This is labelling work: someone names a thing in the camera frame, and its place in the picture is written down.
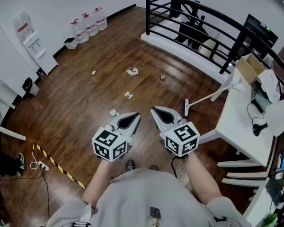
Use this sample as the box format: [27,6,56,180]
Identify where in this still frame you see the black stair railing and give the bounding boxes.
[144,0,284,81]

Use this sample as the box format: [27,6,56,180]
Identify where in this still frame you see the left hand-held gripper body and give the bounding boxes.
[92,123,133,162]

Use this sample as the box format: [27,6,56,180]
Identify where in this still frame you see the white power strip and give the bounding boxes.
[37,160,50,172]

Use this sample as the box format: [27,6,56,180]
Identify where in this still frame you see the black keyboard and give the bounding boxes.
[265,177,284,205]

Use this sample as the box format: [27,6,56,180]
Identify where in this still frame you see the cardboard box white flaps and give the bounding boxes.
[235,53,281,104]

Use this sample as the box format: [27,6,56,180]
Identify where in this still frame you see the grey bin black bag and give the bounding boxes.
[22,77,40,97]

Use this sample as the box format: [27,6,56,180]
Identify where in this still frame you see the clear water jug red cap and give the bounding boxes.
[70,18,89,44]
[91,7,108,31]
[81,12,99,37]

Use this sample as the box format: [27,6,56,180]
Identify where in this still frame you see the black lamp cable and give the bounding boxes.
[247,102,266,127]

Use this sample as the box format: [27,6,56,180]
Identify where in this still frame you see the person's grey shirt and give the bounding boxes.
[46,168,251,227]

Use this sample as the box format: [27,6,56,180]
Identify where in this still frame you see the white paper scrap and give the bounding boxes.
[126,67,140,77]

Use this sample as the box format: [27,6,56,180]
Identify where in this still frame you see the person's left shoe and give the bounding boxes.
[125,159,135,172]

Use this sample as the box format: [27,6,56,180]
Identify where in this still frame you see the person's left forearm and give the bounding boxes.
[81,159,119,210]

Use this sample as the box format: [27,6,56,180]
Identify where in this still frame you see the white table beige edge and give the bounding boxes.
[0,87,27,146]

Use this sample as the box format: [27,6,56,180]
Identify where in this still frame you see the white broom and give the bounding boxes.
[183,77,243,118]

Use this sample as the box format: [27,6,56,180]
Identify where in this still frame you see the white shade black desk lamp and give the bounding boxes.
[252,99,284,137]

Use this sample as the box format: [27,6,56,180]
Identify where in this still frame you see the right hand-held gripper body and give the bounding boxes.
[160,118,201,157]

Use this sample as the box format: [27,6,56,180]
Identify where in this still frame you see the white power strip cable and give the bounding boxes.
[30,143,42,170]

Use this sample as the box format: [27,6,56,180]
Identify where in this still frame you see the white desk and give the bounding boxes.
[216,159,284,227]
[198,66,279,167]

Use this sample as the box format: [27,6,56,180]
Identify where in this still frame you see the dispenser water bottle red label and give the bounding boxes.
[13,11,33,41]

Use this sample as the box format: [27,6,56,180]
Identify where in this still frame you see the yellow black hazard tape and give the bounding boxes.
[32,143,86,189]

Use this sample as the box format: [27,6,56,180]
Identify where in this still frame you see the black flat device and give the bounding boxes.
[250,96,265,114]

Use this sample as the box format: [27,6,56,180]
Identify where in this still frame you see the person's right forearm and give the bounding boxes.
[183,154,223,207]

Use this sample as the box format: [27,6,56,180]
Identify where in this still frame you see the small white bin black liner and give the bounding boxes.
[64,37,78,50]

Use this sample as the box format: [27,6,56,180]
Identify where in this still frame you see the small green plant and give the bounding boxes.
[261,213,279,227]

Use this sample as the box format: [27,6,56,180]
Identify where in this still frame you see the grey laptop sleeve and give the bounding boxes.
[254,85,273,113]

